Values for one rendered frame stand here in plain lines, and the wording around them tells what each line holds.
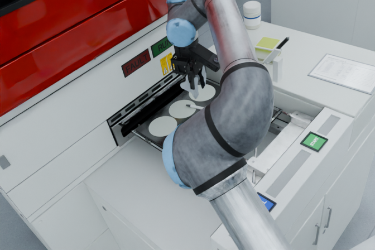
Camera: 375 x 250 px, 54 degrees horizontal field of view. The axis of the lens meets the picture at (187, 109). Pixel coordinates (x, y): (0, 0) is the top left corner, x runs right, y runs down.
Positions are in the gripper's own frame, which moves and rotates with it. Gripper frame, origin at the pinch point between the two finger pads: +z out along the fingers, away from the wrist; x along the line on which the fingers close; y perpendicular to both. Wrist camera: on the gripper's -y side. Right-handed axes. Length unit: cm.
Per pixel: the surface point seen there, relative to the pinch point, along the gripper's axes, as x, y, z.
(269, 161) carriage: 13.2, -27.8, 10.6
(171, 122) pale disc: 9.4, 8.2, 8.6
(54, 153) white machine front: 40, 30, 0
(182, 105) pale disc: 0.3, 8.6, 8.7
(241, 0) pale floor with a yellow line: -257, 87, 98
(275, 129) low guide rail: -3.5, -24.7, 13.8
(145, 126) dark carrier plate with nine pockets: 14.2, 15.9, 8.6
